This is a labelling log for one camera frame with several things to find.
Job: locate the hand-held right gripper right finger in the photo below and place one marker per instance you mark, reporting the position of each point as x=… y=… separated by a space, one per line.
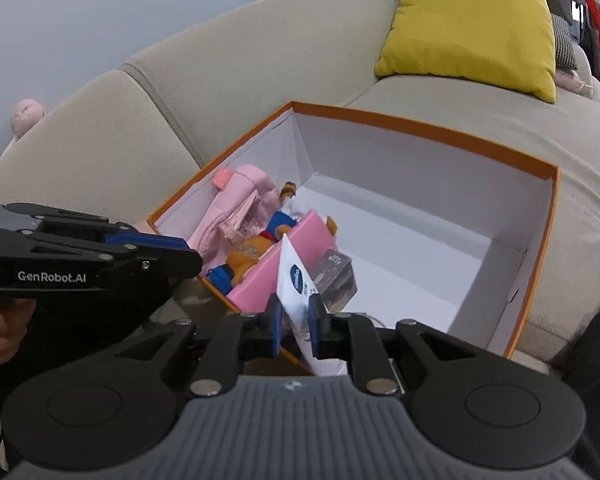
x=314 y=327

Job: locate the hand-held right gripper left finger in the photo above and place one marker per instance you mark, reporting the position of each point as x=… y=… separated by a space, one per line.
x=275 y=325

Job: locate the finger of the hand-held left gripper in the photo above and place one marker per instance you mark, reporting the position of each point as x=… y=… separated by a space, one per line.
x=145 y=241
x=170 y=262

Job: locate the white paper packet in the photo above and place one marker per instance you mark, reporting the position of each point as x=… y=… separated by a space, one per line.
x=292 y=305

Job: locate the pink box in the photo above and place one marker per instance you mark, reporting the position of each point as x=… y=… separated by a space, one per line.
x=265 y=280

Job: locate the dark printed card box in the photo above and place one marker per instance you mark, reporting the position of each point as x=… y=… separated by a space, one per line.
x=337 y=280

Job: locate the plush bear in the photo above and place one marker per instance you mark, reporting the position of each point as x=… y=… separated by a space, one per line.
x=250 y=255

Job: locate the small pink bag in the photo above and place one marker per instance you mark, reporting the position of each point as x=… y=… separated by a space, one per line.
x=240 y=195

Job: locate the orange cardboard box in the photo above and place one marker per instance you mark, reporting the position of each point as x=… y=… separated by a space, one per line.
x=420 y=200

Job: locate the person's left hand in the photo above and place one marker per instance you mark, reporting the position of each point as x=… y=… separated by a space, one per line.
x=5 y=335

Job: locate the person's left leg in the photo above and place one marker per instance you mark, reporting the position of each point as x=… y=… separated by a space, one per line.
x=105 y=310

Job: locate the beige sofa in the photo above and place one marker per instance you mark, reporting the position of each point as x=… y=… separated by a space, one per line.
x=180 y=90

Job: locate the pink plush doll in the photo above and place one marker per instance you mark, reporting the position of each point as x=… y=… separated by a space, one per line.
x=26 y=115

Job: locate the yellow pillow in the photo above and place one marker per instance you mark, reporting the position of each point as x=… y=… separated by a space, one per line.
x=470 y=30

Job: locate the pink cloth toy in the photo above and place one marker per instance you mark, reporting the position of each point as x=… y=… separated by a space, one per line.
x=572 y=81

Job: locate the black and white checkered pillow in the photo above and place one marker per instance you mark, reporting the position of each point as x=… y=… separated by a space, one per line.
x=564 y=45

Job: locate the red and black jacket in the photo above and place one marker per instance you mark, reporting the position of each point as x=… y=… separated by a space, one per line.
x=592 y=10

